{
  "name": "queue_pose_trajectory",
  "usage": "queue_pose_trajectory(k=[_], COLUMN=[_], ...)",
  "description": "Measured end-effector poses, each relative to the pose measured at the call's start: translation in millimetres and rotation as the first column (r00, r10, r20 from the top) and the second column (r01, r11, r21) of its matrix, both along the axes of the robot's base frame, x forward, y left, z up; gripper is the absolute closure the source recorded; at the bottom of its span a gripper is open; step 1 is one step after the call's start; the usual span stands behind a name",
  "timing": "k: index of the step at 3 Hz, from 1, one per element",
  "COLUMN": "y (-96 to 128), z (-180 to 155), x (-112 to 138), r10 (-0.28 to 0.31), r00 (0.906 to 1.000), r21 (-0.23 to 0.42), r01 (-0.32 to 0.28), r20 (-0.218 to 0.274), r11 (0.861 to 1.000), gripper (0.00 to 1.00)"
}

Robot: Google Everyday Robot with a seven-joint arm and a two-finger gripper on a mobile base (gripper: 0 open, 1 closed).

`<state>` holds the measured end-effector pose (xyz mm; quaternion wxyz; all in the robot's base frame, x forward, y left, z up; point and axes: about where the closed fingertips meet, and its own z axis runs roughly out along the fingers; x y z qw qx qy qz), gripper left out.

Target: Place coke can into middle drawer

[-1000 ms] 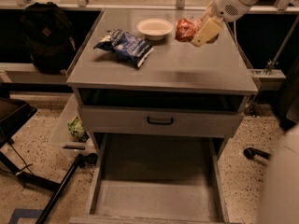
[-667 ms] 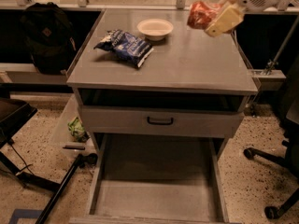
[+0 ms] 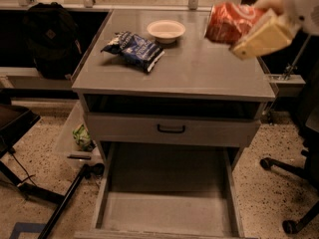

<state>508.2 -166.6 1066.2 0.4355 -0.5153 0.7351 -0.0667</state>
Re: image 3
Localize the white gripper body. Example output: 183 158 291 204
283 0 319 36

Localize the crushed red coke can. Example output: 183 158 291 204
204 2 265 45

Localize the grey drawer cabinet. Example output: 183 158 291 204
73 10 275 164

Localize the open grey lower drawer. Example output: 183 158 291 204
75 142 250 239

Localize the closed grey upper drawer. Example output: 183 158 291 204
85 113 260 147

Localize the metal clamp rod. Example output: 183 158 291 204
281 34 311 81

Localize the white paper bowl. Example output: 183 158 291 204
147 20 185 44

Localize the black office chair base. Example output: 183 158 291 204
260 109 319 234

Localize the blue chip bag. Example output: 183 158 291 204
102 31 164 73

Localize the green snack bag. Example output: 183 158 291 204
72 124 95 151

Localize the black backpack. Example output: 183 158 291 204
22 2 83 80

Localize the clear plastic storage bin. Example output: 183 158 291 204
54 102 103 169

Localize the black tripod leg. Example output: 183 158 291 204
38 163 105 239

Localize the black stand with tray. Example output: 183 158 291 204
0 103 66 206

